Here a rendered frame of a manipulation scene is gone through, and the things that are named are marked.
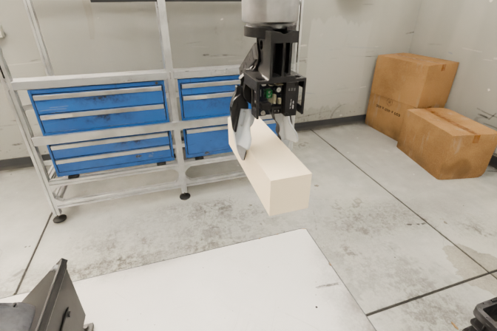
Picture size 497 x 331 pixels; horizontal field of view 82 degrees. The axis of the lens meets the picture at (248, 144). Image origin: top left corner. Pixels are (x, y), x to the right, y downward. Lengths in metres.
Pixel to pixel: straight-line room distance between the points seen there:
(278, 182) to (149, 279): 0.52
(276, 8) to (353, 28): 2.93
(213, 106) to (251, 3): 1.58
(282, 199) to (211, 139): 1.64
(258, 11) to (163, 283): 0.65
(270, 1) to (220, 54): 2.39
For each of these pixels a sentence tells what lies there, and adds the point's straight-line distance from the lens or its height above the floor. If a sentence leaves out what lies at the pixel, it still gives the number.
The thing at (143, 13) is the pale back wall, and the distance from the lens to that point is 2.67.
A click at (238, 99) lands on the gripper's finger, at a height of 1.19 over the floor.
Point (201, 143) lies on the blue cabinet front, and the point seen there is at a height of 0.42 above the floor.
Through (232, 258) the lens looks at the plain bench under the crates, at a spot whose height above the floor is 0.70.
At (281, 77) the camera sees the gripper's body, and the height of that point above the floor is 1.23.
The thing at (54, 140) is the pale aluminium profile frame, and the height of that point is 0.59.
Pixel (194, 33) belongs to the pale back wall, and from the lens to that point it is 2.70.
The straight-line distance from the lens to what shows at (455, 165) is 2.84.
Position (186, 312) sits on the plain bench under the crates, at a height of 0.70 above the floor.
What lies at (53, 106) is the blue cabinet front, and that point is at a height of 0.78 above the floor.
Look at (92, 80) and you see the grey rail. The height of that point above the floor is 0.91.
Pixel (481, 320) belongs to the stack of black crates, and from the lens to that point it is 1.06.
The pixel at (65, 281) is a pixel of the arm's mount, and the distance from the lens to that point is 0.66.
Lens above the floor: 1.32
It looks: 27 degrees down
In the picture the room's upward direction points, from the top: straight up
